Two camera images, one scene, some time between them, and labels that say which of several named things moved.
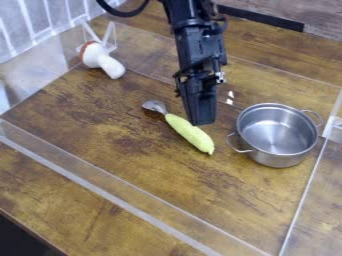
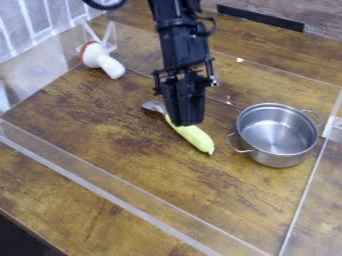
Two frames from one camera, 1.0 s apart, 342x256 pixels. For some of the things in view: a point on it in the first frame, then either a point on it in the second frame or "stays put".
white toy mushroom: (96, 59) stays put
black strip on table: (263, 18) stays put
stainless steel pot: (277, 132) stays put
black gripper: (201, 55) to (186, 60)
